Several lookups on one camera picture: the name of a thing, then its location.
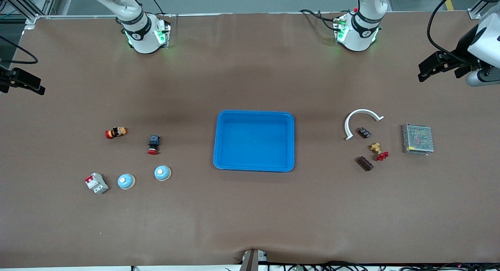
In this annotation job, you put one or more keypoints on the dark brown terminal block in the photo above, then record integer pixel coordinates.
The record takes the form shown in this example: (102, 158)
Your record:
(365, 163)

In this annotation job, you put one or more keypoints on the blue desk bell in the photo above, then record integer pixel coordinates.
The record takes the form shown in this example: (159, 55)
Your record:
(162, 173)
(126, 181)

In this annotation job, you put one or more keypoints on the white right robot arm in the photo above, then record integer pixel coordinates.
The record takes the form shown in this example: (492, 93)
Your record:
(142, 36)

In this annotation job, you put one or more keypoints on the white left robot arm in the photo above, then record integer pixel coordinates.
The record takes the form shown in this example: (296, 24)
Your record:
(357, 36)

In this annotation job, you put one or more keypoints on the blue plastic tray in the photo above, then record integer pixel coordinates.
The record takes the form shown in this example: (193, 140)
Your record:
(254, 146)

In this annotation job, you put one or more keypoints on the metal mesh power supply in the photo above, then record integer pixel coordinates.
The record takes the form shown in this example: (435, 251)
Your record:
(418, 138)

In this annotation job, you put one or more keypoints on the white curved plastic piece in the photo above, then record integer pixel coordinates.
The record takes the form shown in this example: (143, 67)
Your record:
(363, 111)

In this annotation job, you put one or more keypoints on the brass valve red handwheel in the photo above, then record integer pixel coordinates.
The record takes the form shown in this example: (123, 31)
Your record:
(376, 148)

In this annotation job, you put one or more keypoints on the orange emergency stop button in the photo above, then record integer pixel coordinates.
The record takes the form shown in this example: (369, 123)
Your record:
(116, 132)

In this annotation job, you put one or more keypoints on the white red circuit breaker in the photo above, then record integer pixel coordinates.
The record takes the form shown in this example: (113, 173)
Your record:
(96, 183)

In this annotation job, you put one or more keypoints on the brown table mat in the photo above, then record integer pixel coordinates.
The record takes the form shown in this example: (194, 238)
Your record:
(250, 208)

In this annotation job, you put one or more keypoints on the aluminium frame post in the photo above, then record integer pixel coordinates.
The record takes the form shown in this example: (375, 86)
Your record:
(29, 14)
(474, 14)

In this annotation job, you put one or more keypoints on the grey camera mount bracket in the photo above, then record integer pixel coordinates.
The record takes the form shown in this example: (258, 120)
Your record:
(250, 263)

